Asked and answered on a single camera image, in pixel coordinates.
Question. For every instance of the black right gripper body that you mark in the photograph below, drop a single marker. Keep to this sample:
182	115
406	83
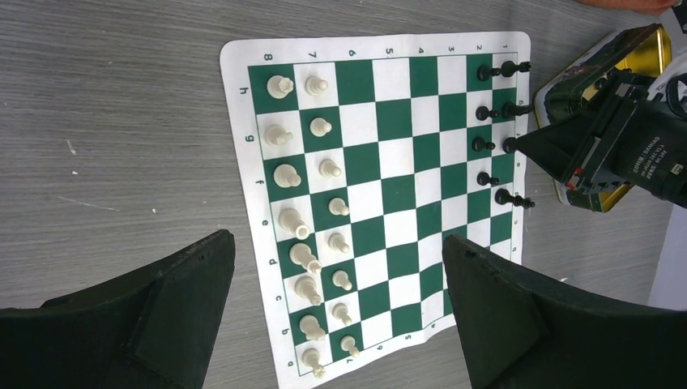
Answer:
637	137

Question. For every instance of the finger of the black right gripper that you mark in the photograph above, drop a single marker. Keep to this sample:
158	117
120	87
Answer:
554	147

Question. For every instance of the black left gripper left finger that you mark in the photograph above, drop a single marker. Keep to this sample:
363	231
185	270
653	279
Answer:
153	327

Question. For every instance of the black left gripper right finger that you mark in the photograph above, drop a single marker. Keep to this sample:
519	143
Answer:
521	329

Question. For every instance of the black chess knight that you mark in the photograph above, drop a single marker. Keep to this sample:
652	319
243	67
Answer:
511	110

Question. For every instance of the black chess king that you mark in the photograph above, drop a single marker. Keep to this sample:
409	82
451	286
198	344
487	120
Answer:
503	197

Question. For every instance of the black chess pawn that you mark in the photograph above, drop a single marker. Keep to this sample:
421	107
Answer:
484	113
484	179
485	73
479	144

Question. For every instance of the gold metal tin tray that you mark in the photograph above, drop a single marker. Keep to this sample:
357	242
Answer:
644	51

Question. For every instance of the green white chess mat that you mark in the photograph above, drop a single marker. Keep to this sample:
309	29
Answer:
350	268

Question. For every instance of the black chess bishop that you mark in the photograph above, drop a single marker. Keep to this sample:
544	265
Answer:
510	145

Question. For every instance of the black chess rook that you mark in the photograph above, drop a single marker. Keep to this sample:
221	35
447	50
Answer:
510	68

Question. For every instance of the white chess bishop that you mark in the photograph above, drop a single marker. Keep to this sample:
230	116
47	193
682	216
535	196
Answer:
286	176

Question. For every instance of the white chess knight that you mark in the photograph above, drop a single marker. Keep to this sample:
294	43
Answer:
277	136

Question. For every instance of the white chess rook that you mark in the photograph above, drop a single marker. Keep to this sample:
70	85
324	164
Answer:
279	86

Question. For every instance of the orange brown cloth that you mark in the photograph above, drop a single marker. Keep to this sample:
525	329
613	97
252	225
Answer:
646	7

